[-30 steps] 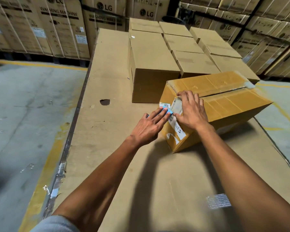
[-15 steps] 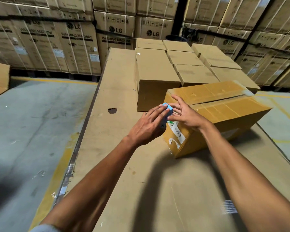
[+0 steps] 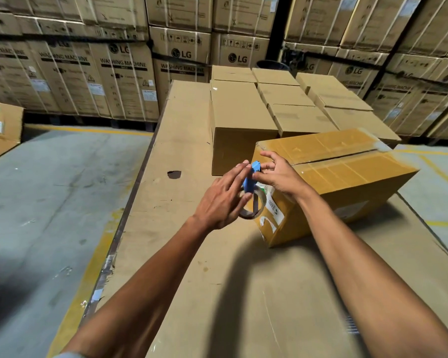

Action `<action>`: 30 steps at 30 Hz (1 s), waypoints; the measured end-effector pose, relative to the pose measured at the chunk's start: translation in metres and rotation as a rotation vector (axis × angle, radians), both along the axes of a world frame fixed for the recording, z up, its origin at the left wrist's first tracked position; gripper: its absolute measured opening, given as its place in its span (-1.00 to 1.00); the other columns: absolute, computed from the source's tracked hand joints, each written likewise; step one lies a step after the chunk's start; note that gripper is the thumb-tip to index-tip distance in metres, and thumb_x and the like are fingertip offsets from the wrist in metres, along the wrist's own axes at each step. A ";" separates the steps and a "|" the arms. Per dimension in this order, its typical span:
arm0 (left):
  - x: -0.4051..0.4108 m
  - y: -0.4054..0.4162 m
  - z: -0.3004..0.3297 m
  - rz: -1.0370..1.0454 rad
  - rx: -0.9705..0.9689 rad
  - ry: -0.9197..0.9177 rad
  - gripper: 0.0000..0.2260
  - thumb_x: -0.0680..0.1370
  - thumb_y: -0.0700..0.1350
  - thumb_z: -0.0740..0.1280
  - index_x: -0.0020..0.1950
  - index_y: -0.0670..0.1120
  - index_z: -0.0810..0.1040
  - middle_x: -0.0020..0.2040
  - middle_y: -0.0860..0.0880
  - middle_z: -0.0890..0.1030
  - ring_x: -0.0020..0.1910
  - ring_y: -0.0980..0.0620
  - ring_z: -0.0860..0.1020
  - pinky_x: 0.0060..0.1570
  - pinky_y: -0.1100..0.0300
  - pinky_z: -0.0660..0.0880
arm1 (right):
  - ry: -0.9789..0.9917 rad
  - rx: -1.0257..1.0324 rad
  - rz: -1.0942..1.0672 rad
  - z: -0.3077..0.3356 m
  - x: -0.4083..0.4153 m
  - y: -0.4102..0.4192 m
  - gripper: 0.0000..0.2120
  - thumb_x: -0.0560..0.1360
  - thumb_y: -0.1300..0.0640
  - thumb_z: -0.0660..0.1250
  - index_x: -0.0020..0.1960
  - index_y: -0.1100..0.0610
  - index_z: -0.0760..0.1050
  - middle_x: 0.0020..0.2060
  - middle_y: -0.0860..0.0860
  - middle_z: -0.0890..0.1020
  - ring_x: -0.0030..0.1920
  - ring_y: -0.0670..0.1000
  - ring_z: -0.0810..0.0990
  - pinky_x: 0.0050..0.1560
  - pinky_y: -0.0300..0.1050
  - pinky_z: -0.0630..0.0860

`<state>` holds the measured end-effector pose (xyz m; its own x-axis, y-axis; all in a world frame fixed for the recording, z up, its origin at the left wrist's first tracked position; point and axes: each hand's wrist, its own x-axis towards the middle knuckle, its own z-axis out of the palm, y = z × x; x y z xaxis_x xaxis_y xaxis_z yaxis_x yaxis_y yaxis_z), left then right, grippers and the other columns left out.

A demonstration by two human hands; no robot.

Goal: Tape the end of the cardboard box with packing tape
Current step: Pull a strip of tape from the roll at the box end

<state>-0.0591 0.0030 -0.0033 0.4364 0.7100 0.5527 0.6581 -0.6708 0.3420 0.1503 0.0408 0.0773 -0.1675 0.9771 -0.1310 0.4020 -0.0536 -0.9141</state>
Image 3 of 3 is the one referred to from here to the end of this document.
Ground clear packing tape roll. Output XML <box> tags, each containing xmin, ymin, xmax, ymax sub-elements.
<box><xmin>238</xmin><ymin>183</ymin><xmax>268</xmax><ymax>221</ymax></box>

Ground person's right forearm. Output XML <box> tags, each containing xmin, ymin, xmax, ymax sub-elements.
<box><xmin>295</xmin><ymin>185</ymin><xmax>448</xmax><ymax>358</ymax></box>

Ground person's right hand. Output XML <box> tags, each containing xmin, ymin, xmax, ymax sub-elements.
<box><xmin>252</xmin><ymin>151</ymin><xmax>314</xmax><ymax>204</ymax></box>

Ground person's left forearm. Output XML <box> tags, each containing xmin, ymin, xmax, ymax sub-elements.
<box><xmin>60</xmin><ymin>216</ymin><xmax>211</xmax><ymax>358</ymax></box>

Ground yellow-brown taped cardboard box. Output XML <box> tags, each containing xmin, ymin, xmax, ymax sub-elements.
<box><xmin>246</xmin><ymin>128</ymin><xmax>420</xmax><ymax>248</ymax></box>

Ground dark round bin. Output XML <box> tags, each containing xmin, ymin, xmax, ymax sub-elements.
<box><xmin>255</xmin><ymin>60</ymin><xmax>291</xmax><ymax>72</ymax></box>

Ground dark wooden pallets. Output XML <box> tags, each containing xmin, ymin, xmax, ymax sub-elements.
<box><xmin>22</xmin><ymin>112</ymin><xmax>158</xmax><ymax>132</ymax></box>

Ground person's left hand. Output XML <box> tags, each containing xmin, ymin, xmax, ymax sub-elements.
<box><xmin>192</xmin><ymin>162</ymin><xmax>253</xmax><ymax>232</ymax></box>

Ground wall of large printed cartons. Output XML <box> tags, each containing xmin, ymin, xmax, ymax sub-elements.
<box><xmin>0</xmin><ymin>0</ymin><xmax>281</xmax><ymax>123</ymax></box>
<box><xmin>278</xmin><ymin>0</ymin><xmax>448</xmax><ymax>140</ymax></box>

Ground stack of plain cardboard boxes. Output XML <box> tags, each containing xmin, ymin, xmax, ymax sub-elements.
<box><xmin>209</xmin><ymin>65</ymin><xmax>402</xmax><ymax>177</ymax></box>

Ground blue tape cutter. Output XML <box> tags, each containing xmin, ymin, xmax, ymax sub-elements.
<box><xmin>243</xmin><ymin>161</ymin><xmax>262</xmax><ymax>194</ymax></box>

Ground large flat cardboard sheet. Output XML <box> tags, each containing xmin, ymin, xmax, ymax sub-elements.
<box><xmin>93</xmin><ymin>80</ymin><xmax>448</xmax><ymax>358</ymax></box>

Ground flattened cardboard box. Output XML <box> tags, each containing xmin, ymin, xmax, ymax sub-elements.
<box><xmin>0</xmin><ymin>99</ymin><xmax>25</xmax><ymax>165</ymax></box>

